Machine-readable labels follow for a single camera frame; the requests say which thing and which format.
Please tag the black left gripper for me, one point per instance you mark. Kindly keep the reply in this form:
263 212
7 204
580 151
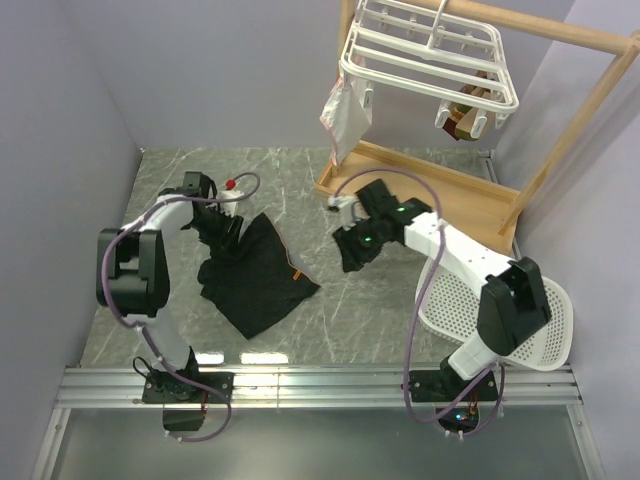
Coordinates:
224 241

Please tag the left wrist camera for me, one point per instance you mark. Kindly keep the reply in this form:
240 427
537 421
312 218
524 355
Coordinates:
232 199

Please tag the white perforated basket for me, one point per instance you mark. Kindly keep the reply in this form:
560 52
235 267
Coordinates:
449 310

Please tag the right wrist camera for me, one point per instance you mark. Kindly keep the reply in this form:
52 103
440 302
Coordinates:
349 209

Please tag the white plastic clip hanger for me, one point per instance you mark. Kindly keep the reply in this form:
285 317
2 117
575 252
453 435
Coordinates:
460 62

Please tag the aluminium mounting rail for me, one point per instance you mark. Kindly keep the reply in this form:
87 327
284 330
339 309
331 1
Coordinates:
290 386

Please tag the black striped underwear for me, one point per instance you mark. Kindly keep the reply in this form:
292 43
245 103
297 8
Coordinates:
260 285

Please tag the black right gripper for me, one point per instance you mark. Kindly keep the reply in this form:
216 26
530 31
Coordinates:
353 257

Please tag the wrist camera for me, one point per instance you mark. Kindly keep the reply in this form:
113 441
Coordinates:
232 199
349 209

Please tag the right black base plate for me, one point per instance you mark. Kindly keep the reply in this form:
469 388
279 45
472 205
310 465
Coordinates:
443 386

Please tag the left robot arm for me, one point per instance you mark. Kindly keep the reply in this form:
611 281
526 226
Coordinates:
133 279

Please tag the wooden rack with tray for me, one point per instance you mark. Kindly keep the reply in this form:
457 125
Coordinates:
487 211

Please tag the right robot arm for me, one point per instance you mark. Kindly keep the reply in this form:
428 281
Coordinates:
513 304

